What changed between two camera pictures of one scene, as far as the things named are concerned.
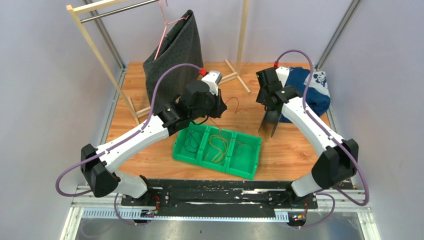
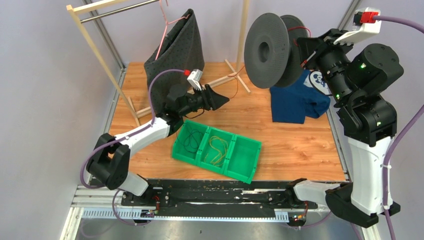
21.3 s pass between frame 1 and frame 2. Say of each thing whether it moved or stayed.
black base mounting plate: stayed
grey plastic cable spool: moved
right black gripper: moved
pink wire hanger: stayed
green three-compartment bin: stayed
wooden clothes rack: stayed
